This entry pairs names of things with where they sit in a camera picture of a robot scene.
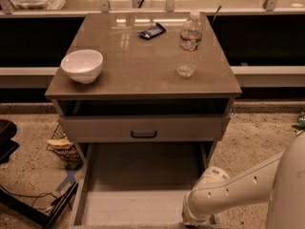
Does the grey drawer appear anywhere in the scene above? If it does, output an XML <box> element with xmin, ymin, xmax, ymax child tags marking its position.
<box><xmin>69</xmin><ymin>142</ymin><xmax>205</xmax><ymax>229</ymax></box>
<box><xmin>59</xmin><ymin>115</ymin><xmax>230</xmax><ymax>143</ymax></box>

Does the dark blue snack packet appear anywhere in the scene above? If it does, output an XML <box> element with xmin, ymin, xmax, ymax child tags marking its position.
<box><xmin>138</xmin><ymin>23</ymin><xmax>166</xmax><ymax>40</ymax></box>

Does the white bowl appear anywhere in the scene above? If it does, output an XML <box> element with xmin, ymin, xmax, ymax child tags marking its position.
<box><xmin>60</xmin><ymin>50</ymin><xmax>104</xmax><ymax>84</ymax></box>

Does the clear plastic water bottle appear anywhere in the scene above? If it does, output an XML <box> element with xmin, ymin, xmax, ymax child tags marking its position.
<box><xmin>176</xmin><ymin>10</ymin><xmax>203</xmax><ymax>77</ymax></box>

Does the beige sponge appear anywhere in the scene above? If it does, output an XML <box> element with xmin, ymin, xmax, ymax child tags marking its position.
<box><xmin>47</xmin><ymin>138</ymin><xmax>73</xmax><ymax>150</ymax></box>

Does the wire basket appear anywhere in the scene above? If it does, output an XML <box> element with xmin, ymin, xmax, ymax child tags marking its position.
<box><xmin>47</xmin><ymin>124</ymin><xmax>82</xmax><ymax>162</ymax></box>

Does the black metal stand left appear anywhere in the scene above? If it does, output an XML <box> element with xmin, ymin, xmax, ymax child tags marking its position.
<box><xmin>0</xmin><ymin>182</ymin><xmax>78</xmax><ymax>229</ymax></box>

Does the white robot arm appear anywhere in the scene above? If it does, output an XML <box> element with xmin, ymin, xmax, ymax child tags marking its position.
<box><xmin>182</xmin><ymin>133</ymin><xmax>305</xmax><ymax>229</ymax></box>

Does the grey drawer cabinet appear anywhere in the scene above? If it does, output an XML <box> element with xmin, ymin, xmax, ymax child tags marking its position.
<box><xmin>46</xmin><ymin>12</ymin><xmax>241</xmax><ymax>161</ymax></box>

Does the black cable on floor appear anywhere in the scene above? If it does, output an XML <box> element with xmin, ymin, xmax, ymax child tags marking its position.
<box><xmin>0</xmin><ymin>184</ymin><xmax>77</xmax><ymax>229</ymax></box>

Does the black chair base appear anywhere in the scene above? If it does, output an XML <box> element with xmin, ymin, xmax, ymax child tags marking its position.
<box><xmin>0</xmin><ymin>119</ymin><xmax>19</xmax><ymax>163</ymax></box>

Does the green snack bag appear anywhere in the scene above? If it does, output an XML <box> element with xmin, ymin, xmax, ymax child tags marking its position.
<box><xmin>293</xmin><ymin>112</ymin><xmax>305</xmax><ymax>134</ymax></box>

